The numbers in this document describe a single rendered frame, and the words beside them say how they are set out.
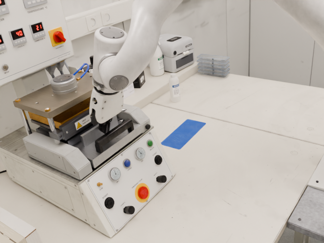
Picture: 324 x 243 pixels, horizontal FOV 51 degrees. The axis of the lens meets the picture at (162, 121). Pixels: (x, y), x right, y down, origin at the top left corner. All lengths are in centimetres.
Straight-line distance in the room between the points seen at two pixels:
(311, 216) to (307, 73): 238
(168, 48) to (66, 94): 96
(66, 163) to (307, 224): 70
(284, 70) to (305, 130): 198
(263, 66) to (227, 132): 210
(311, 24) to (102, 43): 50
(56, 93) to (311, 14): 74
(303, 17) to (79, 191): 74
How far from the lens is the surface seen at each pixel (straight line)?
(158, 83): 186
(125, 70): 80
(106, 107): 95
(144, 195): 110
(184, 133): 145
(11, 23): 116
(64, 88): 108
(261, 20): 336
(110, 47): 84
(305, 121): 154
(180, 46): 196
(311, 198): 115
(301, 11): 91
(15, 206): 130
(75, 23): 171
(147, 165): 113
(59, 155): 100
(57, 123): 104
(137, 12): 82
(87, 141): 105
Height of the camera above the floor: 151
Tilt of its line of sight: 29 degrees down
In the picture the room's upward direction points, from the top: 7 degrees counter-clockwise
